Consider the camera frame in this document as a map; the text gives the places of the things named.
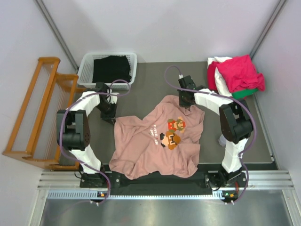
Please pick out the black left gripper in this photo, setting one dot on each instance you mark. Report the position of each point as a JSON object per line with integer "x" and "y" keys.
{"x": 108, "y": 114}

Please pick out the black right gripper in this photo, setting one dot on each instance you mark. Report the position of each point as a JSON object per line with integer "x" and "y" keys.
{"x": 182, "y": 103}

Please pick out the pink printed t-shirt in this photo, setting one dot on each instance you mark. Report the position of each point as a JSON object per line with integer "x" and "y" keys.
{"x": 166, "y": 140}

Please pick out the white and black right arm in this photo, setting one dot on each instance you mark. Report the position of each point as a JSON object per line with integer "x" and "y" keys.
{"x": 236, "y": 124}

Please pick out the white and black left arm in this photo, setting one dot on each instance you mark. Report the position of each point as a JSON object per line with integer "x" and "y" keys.
{"x": 72, "y": 128}

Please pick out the black folded t-shirt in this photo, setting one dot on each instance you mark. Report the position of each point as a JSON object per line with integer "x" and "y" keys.
{"x": 111, "y": 68}

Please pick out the green t-shirt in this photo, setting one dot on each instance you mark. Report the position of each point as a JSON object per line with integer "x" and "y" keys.
{"x": 243, "y": 93}

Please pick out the magenta t-shirt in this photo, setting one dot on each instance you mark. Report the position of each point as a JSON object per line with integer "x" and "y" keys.
{"x": 240, "y": 73}

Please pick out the wooden rack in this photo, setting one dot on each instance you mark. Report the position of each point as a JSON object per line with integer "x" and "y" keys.
{"x": 33, "y": 138}

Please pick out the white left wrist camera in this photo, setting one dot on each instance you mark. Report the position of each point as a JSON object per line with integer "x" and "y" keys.
{"x": 113, "y": 97}

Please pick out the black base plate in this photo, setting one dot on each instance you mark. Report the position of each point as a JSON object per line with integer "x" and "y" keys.
{"x": 203, "y": 181}

